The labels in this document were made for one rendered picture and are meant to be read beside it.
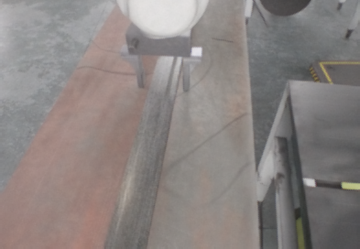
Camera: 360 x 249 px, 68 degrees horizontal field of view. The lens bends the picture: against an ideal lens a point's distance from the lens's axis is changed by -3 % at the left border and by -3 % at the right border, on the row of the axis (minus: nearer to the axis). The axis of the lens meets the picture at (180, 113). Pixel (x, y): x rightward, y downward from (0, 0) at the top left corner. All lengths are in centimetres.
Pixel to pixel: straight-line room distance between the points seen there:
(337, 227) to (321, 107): 31
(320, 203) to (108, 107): 48
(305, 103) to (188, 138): 35
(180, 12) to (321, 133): 51
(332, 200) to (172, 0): 49
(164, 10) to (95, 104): 40
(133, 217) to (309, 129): 45
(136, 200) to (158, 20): 29
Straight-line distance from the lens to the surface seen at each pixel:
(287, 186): 83
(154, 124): 55
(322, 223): 59
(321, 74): 161
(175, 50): 57
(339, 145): 71
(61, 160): 58
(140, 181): 48
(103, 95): 67
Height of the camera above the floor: 124
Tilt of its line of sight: 47 degrees down
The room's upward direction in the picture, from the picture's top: 2 degrees counter-clockwise
